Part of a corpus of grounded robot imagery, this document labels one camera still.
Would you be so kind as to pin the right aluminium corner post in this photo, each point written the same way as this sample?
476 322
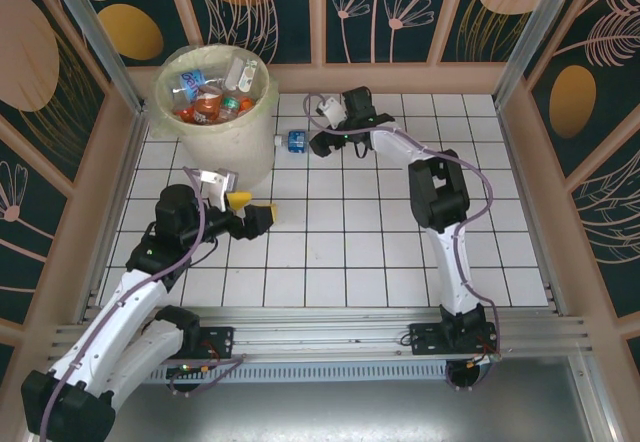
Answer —
530 27

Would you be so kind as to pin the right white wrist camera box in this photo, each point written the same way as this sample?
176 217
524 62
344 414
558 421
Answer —
331 110

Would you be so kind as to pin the small blue label water bottle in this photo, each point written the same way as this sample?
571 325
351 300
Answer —
295 142

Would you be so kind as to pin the white bottle green print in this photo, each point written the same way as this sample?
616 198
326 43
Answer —
240 74

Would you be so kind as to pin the left black mount plate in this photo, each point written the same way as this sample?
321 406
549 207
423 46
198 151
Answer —
220 337

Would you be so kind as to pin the aluminium corner post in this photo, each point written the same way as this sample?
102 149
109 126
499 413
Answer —
530 27
85 17

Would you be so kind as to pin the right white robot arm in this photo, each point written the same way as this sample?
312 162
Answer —
450 272

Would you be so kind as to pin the cream plastic bin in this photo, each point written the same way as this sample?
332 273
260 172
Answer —
225 157

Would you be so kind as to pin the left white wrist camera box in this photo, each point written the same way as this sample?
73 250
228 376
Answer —
222 184

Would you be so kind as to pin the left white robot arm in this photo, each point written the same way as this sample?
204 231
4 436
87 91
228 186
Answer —
115 312

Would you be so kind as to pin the grey metal sheet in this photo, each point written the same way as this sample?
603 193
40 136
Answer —
320 417

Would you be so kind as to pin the left aluminium side rail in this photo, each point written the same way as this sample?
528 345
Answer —
100 262

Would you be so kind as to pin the left aluminium corner post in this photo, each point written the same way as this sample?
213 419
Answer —
85 17

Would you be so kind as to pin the right black mount plate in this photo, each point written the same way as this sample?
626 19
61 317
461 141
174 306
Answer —
422 337

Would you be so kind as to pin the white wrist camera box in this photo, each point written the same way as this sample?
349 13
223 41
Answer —
222 184
331 110

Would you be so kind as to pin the right aluminium side rail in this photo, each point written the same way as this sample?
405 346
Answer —
516 162

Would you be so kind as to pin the aluminium side rail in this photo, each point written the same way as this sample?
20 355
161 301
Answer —
516 162
100 262

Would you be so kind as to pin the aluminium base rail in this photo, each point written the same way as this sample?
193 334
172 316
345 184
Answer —
310 334

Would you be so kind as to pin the black mount plate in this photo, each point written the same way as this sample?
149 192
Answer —
220 337
422 337

